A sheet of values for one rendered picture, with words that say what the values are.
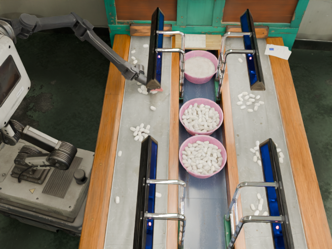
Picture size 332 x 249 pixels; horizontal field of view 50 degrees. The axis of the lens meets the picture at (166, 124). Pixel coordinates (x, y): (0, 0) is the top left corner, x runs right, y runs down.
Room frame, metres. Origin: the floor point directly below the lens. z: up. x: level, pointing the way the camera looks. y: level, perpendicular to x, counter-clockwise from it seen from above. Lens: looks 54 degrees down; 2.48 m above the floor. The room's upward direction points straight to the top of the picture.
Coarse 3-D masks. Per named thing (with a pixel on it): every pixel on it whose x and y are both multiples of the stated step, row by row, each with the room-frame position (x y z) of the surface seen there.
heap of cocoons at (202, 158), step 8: (192, 144) 1.13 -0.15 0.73; (200, 144) 1.14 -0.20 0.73; (208, 144) 1.13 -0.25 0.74; (184, 152) 1.08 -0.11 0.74; (192, 152) 1.08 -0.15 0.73; (200, 152) 1.08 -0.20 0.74; (208, 152) 1.07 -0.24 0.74; (216, 152) 1.08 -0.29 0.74; (184, 160) 1.02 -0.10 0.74; (192, 160) 1.02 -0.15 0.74; (200, 160) 1.03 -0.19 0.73; (208, 160) 1.03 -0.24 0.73; (216, 160) 1.03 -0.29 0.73; (192, 168) 0.98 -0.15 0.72; (200, 168) 0.98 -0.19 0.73; (208, 168) 0.97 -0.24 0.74; (216, 168) 0.97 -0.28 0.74
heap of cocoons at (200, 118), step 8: (184, 112) 1.37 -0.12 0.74; (192, 112) 1.37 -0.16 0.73; (200, 112) 1.36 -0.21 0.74; (208, 112) 1.37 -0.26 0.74; (216, 112) 1.37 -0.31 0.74; (184, 120) 1.30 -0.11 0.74; (192, 120) 1.32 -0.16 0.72; (200, 120) 1.30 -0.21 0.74; (208, 120) 1.30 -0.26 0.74; (216, 120) 1.30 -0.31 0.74; (192, 128) 1.24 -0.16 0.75; (200, 128) 1.24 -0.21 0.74; (208, 128) 1.24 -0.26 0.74
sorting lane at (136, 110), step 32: (128, 96) 1.50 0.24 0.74; (160, 96) 1.50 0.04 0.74; (128, 128) 1.24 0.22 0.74; (160, 128) 1.24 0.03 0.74; (128, 160) 1.02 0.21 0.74; (160, 160) 1.02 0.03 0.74; (128, 192) 0.83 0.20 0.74; (160, 192) 0.83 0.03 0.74; (128, 224) 0.65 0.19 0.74; (160, 224) 0.65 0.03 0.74
